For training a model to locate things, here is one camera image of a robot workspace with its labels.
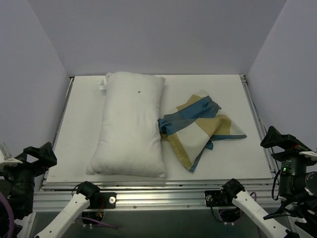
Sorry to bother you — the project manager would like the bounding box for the blue beige white pillowcase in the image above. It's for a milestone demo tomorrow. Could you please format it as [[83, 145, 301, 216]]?
[[158, 90, 247, 173]]

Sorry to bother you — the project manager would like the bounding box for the white pillow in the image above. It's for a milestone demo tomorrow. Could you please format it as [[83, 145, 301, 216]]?
[[86, 72, 165, 178]]

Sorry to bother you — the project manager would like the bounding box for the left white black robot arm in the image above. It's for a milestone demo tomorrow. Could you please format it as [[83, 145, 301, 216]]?
[[0, 142, 100, 238]]

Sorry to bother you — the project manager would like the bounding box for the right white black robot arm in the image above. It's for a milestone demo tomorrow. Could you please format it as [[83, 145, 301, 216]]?
[[220, 126, 317, 238]]

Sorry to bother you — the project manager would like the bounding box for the right aluminium side rail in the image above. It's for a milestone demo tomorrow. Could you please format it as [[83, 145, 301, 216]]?
[[240, 75, 279, 179]]

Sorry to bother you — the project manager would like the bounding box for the aluminium side rail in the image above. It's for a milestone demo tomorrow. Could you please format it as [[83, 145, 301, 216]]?
[[42, 76, 75, 179], [240, 75, 279, 179]]

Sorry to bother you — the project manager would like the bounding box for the black looped wire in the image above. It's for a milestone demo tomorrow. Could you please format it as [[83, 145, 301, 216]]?
[[271, 171, 282, 201]]

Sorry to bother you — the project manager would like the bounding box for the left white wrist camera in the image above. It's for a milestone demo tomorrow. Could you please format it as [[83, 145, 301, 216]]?
[[0, 143, 23, 172]]

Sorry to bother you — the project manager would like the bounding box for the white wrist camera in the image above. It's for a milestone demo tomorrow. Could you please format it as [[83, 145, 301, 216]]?
[[0, 143, 23, 172], [299, 151, 317, 161]]

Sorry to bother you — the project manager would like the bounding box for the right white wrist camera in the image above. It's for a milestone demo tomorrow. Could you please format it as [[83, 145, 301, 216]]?
[[299, 151, 317, 161]]

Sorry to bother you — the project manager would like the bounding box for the aluminium front rail frame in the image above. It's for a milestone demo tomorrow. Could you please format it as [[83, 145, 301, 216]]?
[[27, 179, 297, 213]]

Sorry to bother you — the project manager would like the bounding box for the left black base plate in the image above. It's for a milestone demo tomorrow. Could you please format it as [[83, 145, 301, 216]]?
[[88, 192, 117, 209]]

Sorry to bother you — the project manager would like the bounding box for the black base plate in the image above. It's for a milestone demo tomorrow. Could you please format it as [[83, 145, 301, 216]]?
[[204, 190, 233, 207], [88, 192, 117, 209]]

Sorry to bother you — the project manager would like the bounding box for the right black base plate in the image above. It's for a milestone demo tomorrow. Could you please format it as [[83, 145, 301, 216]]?
[[204, 190, 233, 207]]

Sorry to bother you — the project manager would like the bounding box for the left aluminium side rail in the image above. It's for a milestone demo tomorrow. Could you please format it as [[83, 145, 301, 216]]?
[[42, 76, 75, 179]]

